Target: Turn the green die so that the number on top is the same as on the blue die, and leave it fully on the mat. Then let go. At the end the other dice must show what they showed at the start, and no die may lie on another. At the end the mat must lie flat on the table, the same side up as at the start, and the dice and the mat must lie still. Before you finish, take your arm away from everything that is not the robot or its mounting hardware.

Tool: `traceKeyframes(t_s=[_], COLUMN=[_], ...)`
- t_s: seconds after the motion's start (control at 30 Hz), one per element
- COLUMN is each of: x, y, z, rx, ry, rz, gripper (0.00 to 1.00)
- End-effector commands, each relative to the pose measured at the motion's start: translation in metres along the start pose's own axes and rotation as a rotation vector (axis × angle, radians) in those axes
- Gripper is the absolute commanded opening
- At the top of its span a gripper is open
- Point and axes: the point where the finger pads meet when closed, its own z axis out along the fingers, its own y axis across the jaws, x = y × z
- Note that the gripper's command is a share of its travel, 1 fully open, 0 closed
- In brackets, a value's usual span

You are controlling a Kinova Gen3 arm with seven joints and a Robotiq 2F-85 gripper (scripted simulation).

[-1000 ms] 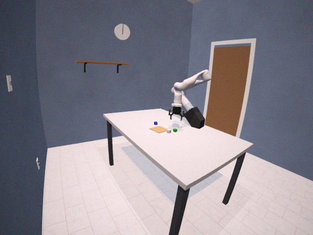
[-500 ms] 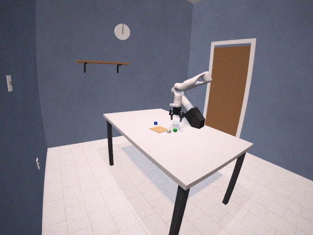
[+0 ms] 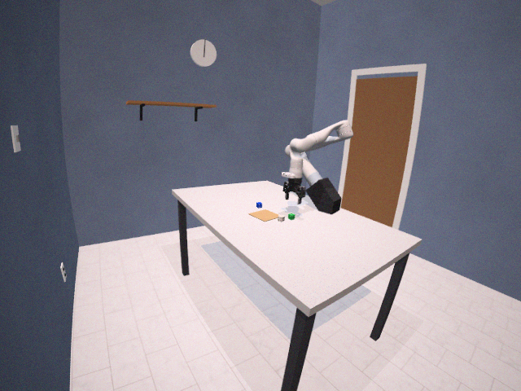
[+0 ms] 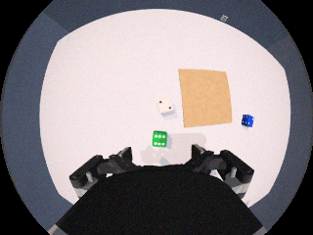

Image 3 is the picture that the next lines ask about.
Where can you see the tan flat mat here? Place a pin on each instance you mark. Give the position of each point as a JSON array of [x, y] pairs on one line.
[[264, 215]]

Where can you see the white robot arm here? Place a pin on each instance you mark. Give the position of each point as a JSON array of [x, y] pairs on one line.
[[300, 164]]

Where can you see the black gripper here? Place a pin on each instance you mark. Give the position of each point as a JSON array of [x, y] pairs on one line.
[[293, 184]]

